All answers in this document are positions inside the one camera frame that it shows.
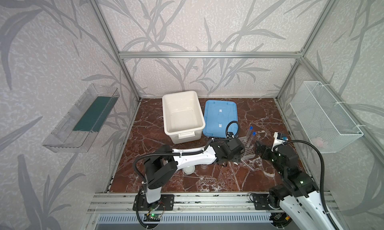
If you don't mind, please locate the pink object in basket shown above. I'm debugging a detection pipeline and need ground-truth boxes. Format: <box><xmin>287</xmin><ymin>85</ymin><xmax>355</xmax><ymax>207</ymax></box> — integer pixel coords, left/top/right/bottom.
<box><xmin>311</xmin><ymin>137</ymin><xmax>327</xmax><ymax>149</ymax></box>

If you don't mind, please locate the light blue bin lid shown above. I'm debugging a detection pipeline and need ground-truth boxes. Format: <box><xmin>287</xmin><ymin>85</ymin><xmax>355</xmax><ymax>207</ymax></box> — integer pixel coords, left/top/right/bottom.
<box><xmin>203</xmin><ymin>100</ymin><xmax>238</xmax><ymax>138</ymax></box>

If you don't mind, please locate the white plastic storage bin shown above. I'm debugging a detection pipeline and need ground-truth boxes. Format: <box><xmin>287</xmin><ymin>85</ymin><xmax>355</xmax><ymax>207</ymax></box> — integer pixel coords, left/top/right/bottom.
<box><xmin>162</xmin><ymin>91</ymin><xmax>206</xmax><ymax>144</ymax></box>

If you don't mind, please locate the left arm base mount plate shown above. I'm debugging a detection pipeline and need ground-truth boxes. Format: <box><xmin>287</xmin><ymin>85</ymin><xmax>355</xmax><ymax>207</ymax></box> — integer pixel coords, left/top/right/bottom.
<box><xmin>133</xmin><ymin>194</ymin><xmax>175</xmax><ymax>211</ymax></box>

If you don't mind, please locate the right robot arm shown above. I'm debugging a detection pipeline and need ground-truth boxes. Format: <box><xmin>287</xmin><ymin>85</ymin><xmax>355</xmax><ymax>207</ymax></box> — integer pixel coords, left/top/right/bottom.
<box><xmin>255</xmin><ymin>140</ymin><xmax>343</xmax><ymax>230</ymax></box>

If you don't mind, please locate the aluminium front rail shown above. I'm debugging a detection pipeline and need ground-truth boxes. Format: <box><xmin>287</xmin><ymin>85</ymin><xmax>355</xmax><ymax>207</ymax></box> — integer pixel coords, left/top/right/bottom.
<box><xmin>86</xmin><ymin>191</ymin><xmax>334</xmax><ymax>214</ymax></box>

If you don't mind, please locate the white wire mesh basket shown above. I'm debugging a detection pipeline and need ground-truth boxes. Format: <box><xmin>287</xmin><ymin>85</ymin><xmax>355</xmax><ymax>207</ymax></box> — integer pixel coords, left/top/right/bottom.
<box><xmin>290</xmin><ymin>81</ymin><xmax>364</xmax><ymax>154</ymax></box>

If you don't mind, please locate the green circuit board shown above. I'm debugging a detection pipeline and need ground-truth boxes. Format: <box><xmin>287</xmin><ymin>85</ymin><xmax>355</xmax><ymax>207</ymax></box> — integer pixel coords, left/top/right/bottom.
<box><xmin>143</xmin><ymin>214</ymin><xmax>162</xmax><ymax>223</ymax></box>

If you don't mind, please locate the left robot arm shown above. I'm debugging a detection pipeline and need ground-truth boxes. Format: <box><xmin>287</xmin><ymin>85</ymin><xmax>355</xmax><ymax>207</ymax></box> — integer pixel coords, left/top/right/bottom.
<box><xmin>133</xmin><ymin>137</ymin><xmax>246</xmax><ymax>205</ymax></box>

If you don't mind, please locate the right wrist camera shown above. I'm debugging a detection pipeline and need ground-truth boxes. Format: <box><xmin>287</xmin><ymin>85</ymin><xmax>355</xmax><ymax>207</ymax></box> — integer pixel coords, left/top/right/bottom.
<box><xmin>273</xmin><ymin>132</ymin><xmax>289</xmax><ymax>148</ymax></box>

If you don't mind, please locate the glass stirring rod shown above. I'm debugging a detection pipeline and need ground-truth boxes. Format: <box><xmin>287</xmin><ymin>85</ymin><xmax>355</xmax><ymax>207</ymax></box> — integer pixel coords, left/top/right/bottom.
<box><xmin>176</xmin><ymin>175</ymin><xmax>217</xmax><ymax>180</ymax></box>

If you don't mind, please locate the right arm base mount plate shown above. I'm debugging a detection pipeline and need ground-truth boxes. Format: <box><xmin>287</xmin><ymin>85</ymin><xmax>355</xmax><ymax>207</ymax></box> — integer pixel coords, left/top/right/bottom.
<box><xmin>249</xmin><ymin>193</ymin><xmax>273</xmax><ymax>211</ymax></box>

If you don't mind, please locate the small white ceramic dish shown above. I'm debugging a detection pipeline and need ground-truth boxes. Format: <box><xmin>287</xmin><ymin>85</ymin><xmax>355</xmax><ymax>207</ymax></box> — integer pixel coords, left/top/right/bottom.
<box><xmin>183</xmin><ymin>166</ymin><xmax>196</xmax><ymax>175</ymax></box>

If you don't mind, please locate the clear acrylic test tube rack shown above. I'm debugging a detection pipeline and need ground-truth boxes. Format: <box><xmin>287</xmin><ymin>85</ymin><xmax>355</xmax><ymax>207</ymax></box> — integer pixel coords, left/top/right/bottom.
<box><xmin>241</xmin><ymin>141</ymin><xmax>259</xmax><ymax>161</ymax></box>

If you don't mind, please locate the clear wall shelf green liner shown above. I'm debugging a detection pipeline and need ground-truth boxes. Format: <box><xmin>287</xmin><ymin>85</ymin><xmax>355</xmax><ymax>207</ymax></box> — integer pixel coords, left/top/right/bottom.
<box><xmin>42</xmin><ymin>84</ymin><xmax>120</xmax><ymax>153</ymax></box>

